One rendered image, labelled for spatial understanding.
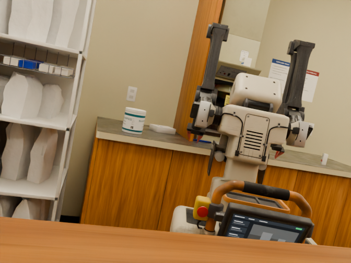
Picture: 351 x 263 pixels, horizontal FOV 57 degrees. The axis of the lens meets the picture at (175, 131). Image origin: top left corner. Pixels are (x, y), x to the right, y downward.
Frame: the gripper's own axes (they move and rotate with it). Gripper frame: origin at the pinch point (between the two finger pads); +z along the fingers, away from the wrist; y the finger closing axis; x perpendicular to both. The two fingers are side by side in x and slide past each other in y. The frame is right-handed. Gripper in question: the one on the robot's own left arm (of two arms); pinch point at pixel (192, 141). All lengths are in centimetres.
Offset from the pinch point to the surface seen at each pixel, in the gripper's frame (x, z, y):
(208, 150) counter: -12.7, 12.7, -10.9
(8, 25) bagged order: -17, -37, 115
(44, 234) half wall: 141, -83, 12
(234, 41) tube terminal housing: -74, -40, -14
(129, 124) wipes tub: -11.5, 6.1, 39.9
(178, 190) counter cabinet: 0.4, 38.7, 1.5
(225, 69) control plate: -57, -25, -12
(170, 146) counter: -5.6, 11.4, 12.1
